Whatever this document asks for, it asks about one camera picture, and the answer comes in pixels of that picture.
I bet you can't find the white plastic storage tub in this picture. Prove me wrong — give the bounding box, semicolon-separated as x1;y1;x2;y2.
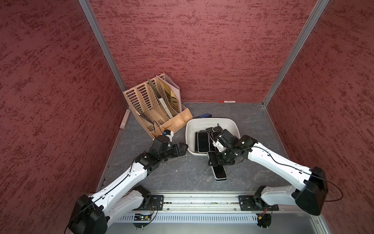
185;118;241;157

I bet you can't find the blue pen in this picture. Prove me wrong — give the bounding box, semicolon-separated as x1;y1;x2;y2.
196;113;212;119

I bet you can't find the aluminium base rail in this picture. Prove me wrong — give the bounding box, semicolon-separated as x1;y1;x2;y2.
87;191;319;226

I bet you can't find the phone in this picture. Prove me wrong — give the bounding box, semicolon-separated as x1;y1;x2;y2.
212;165;227;181
206;127;216;151
195;131;210;153

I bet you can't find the black notebook in organizer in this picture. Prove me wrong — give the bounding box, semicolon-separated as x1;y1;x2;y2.
135;108;153;124

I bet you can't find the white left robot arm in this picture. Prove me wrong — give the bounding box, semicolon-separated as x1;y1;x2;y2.
65;135;188;234

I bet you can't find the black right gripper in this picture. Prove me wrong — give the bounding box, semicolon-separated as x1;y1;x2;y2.
208;144;237;166

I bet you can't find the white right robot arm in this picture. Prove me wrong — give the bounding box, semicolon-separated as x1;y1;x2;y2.
208;127;328;215

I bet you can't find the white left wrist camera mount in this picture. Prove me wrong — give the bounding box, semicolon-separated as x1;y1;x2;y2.
162;129;174;144

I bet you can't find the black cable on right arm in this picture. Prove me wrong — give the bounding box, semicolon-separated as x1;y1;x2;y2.
257;146;344;202

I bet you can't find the gold patterned folder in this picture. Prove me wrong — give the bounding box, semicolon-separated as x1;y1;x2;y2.
160;80;181;113

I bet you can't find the beige desk file organizer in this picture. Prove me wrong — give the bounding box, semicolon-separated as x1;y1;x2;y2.
123;73;192;138

